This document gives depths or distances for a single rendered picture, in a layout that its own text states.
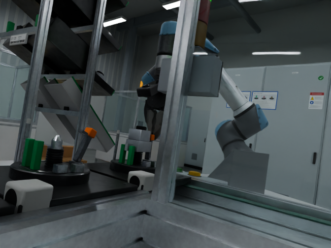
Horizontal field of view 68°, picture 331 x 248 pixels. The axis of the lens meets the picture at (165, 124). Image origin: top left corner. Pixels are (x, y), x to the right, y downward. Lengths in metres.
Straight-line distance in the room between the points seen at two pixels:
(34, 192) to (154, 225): 0.22
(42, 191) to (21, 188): 0.03
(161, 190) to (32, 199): 0.21
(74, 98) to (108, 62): 10.44
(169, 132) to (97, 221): 0.19
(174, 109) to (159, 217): 0.20
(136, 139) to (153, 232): 0.28
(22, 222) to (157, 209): 0.22
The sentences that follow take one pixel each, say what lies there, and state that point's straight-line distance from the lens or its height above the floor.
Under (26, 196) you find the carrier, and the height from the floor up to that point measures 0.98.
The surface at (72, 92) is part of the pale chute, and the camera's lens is 0.82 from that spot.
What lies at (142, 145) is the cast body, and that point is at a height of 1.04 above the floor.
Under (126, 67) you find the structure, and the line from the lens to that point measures 10.44.
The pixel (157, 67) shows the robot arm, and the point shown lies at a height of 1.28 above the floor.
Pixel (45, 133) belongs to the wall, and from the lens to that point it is 9.88.
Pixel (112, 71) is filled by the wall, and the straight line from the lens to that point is 11.33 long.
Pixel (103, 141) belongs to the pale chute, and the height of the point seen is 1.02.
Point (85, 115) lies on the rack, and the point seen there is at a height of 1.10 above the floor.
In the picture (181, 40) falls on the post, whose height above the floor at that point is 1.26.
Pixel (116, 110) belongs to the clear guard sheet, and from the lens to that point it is 6.48.
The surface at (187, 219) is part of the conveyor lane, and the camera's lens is 0.44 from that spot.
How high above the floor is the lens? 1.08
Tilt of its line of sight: 2 degrees up
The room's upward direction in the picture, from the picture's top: 8 degrees clockwise
